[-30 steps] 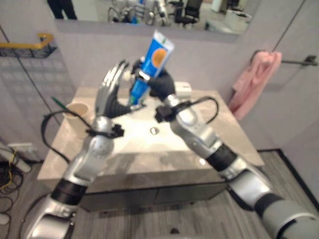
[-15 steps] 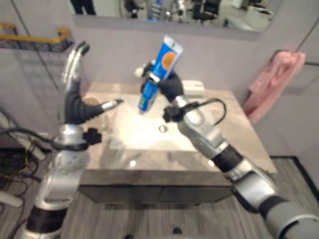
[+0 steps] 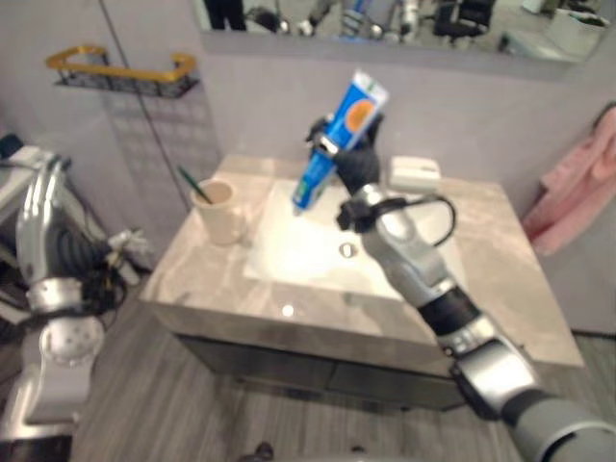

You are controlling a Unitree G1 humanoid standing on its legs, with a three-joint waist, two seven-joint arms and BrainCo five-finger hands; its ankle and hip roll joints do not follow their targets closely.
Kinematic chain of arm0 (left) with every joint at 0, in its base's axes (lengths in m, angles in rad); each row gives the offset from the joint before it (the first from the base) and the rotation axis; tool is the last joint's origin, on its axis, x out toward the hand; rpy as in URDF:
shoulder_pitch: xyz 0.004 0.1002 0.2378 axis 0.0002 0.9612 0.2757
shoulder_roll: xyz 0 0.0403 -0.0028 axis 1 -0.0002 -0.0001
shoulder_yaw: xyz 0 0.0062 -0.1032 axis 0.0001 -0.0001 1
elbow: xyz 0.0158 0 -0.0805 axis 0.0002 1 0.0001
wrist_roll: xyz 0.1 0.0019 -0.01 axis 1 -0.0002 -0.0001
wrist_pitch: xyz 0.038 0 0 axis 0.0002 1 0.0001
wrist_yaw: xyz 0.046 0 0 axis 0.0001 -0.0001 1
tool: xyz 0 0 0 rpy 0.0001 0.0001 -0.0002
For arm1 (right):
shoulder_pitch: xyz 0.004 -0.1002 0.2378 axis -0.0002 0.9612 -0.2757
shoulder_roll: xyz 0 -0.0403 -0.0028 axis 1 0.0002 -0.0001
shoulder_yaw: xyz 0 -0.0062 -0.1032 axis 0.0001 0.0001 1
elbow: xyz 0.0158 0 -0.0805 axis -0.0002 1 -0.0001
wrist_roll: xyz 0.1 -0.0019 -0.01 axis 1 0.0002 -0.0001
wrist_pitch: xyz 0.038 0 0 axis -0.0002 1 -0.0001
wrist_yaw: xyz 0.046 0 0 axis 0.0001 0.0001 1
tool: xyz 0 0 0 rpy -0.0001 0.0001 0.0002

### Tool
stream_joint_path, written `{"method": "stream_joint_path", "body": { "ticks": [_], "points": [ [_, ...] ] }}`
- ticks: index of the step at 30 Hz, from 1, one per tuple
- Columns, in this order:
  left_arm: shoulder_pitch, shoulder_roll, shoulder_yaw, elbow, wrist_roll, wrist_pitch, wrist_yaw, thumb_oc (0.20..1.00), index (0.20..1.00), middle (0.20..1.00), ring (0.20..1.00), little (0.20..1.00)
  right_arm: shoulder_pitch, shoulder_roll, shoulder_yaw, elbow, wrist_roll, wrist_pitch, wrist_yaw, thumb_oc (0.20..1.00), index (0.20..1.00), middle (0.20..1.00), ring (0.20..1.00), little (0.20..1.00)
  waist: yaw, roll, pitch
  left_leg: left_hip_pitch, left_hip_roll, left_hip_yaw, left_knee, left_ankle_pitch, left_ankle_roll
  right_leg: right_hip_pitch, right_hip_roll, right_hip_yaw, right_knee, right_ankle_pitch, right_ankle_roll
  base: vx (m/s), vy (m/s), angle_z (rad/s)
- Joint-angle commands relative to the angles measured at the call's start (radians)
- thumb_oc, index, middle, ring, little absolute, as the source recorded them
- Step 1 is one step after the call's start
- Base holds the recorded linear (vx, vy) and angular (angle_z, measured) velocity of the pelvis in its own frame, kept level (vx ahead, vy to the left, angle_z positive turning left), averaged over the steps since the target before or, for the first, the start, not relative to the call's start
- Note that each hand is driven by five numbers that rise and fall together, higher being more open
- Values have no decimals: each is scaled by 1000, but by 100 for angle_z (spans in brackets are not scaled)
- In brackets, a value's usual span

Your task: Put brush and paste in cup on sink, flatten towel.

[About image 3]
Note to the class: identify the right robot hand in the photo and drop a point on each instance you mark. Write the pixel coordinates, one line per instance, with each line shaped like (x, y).
(358, 166)

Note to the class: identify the blue toothpaste tube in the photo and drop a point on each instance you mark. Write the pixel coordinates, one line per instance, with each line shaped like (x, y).
(344, 127)

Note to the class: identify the green toothbrush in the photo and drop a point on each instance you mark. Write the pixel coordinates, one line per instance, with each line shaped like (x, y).
(195, 185)

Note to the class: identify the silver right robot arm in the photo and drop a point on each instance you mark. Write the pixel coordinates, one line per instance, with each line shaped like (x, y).
(462, 327)

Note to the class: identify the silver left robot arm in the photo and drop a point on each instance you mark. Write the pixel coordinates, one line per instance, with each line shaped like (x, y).
(53, 298)

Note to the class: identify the white sink basin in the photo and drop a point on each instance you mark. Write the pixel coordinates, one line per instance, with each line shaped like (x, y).
(332, 240)

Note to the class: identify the silver sink drain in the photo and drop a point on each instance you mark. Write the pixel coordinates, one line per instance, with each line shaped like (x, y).
(347, 249)

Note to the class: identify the cream ceramic cup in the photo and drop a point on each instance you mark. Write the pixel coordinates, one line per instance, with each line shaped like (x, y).
(220, 212)

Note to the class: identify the pink towel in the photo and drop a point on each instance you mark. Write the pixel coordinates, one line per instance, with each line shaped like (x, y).
(575, 192)

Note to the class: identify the white soap dish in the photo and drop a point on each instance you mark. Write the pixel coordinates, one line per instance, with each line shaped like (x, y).
(414, 174)

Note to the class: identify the marble vanity cabinet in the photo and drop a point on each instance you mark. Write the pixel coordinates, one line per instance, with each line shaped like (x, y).
(356, 298)

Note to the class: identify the wall mirror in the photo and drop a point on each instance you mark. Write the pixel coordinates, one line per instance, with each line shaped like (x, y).
(399, 24)

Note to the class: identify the black gold wall shelf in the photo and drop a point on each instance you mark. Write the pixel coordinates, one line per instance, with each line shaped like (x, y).
(122, 72)

